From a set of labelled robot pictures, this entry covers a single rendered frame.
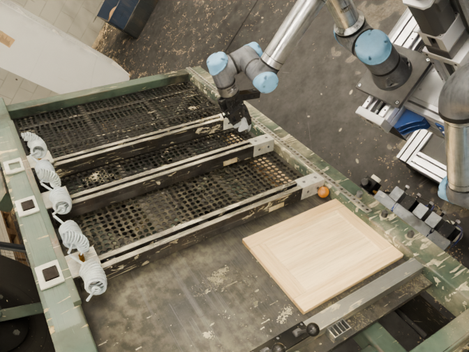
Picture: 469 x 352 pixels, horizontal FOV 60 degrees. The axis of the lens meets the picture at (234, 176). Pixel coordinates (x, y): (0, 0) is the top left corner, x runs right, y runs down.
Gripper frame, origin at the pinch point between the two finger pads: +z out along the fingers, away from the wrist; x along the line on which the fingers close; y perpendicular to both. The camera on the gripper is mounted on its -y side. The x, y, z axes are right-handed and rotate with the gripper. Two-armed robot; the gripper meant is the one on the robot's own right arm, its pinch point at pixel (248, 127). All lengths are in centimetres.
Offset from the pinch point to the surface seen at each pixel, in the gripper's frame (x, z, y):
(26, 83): -487, 132, 88
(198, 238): 17.3, 14.7, 42.9
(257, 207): 18.0, 21.5, 16.3
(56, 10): -488, 73, -3
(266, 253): 36, 23, 27
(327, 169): 12.1, 39.8, -24.3
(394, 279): 71, 33, -1
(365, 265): 60, 34, 1
